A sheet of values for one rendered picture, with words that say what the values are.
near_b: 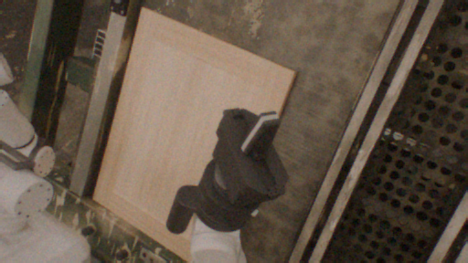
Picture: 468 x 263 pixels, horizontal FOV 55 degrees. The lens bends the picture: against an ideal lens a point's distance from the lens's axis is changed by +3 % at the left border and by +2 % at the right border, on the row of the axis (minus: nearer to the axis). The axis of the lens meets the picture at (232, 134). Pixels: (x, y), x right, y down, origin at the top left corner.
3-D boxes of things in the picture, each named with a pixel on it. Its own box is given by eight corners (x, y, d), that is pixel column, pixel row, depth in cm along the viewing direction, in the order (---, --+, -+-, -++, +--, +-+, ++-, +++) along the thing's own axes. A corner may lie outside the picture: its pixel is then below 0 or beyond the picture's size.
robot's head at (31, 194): (13, 239, 68) (14, 193, 63) (-29, 206, 71) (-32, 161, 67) (51, 218, 73) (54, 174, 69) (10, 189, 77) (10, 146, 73)
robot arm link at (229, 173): (239, 203, 47) (212, 246, 57) (312, 185, 52) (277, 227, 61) (200, 111, 53) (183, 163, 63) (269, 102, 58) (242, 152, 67)
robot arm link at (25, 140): (29, 99, 99) (60, 147, 115) (-14, 91, 101) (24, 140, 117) (4, 139, 93) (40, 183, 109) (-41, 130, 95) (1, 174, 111)
